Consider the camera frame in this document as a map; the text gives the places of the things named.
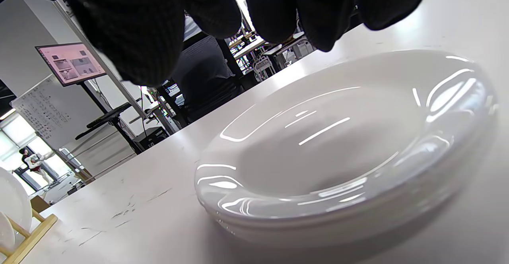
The black stand tray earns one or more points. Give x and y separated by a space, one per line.
107 117

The wooden dish rack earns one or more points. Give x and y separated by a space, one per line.
35 232

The monitor screen on stand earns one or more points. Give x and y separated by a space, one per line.
71 63

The stack of white plates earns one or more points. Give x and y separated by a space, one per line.
318 144

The round white plate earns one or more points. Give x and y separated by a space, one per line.
14 200
4 232

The person's right hand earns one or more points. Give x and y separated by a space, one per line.
139 25

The cardboard box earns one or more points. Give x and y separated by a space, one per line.
39 203

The black office chair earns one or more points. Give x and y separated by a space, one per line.
206 81

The whiteboard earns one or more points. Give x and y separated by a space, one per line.
47 113

